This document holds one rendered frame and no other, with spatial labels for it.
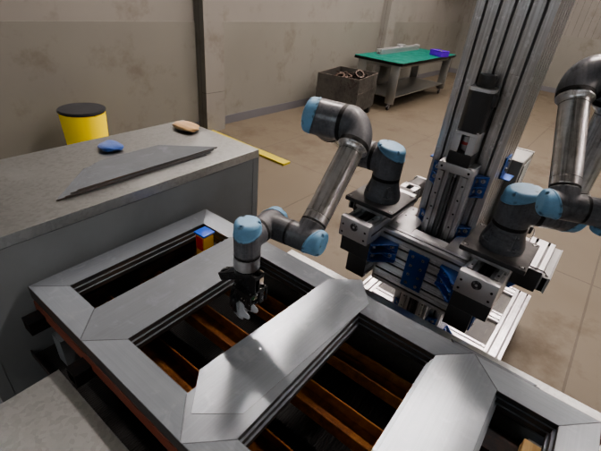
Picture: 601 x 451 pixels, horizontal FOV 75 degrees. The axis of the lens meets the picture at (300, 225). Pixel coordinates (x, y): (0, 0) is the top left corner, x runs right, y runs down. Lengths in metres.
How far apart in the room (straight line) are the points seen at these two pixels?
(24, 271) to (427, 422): 1.30
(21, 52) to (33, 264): 3.12
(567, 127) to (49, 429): 1.57
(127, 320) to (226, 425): 0.47
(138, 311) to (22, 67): 3.43
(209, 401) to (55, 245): 0.79
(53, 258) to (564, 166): 1.59
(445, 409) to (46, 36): 4.26
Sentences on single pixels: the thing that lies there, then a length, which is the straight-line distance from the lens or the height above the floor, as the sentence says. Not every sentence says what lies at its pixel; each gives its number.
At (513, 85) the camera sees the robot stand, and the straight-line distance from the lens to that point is 1.58.
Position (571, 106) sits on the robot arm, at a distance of 1.32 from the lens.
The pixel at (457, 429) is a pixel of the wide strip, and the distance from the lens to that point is 1.17.
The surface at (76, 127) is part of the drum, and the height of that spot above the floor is 0.50.
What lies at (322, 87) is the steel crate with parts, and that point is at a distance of 6.57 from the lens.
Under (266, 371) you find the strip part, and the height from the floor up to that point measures 0.87.
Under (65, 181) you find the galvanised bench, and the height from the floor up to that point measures 1.05.
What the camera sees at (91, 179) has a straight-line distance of 1.69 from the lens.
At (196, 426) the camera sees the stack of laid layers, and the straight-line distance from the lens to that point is 1.07.
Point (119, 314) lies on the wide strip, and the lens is 1.35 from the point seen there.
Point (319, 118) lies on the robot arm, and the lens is 1.23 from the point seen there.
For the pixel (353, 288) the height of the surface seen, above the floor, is 0.87.
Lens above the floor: 1.77
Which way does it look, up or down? 32 degrees down
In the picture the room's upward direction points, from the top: 6 degrees clockwise
